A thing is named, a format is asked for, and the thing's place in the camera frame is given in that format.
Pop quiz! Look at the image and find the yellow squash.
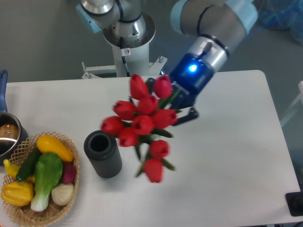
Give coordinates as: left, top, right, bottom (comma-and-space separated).
36, 135, 74, 162

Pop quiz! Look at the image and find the woven wicker basket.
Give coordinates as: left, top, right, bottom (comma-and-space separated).
2, 132, 80, 227

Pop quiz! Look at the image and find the blue handled saucepan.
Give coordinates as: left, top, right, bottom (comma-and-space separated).
0, 70, 28, 166

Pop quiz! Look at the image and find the purple red radish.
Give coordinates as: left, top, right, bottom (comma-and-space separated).
62, 163, 77, 184

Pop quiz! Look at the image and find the green bok choy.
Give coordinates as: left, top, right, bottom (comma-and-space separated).
31, 152, 63, 212

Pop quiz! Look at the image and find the dark green cucumber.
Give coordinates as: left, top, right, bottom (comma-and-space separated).
16, 147, 42, 182

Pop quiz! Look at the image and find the white frame at right edge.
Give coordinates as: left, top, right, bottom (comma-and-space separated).
280, 81, 303, 127

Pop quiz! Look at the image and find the blue plastic bag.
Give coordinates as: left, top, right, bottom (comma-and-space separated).
254, 0, 303, 44

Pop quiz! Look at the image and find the small yellow gourd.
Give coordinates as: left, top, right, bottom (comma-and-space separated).
3, 159, 35, 183

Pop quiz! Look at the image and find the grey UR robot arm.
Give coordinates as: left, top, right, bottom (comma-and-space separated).
76, 0, 258, 124

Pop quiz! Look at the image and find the black cable on pedestal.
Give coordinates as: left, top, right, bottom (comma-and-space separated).
119, 37, 131, 78

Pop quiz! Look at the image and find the black device at table edge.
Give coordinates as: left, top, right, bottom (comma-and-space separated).
285, 192, 303, 217

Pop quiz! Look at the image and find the white garlic bulb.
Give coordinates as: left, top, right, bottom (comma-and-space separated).
51, 183, 74, 206

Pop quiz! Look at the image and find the yellow bell pepper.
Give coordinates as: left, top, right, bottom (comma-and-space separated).
1, 182, 34, 206

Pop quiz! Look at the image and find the red tulip bouquet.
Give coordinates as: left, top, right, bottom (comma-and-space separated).
100, 74, 180, 183

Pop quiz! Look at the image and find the dark grey ribbed vase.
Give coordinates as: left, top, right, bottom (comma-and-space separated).
84, 130, 122, 178

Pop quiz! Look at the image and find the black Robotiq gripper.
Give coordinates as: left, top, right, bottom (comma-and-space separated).
146, 53, 214, 126

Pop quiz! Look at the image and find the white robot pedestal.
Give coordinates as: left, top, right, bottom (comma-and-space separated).
82, 13, 168, 79

